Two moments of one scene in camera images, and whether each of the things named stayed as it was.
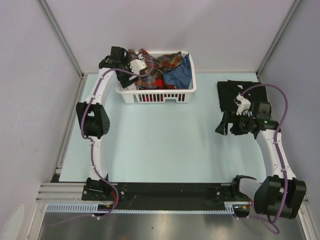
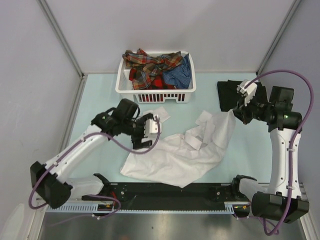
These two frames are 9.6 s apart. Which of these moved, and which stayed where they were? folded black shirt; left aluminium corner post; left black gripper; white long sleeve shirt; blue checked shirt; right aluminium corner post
Moved: white long sleeve shirt; left black gripper
Stayed: folded black shirt; blue checked shirt; right aluminium corner post; left aluminium corner post
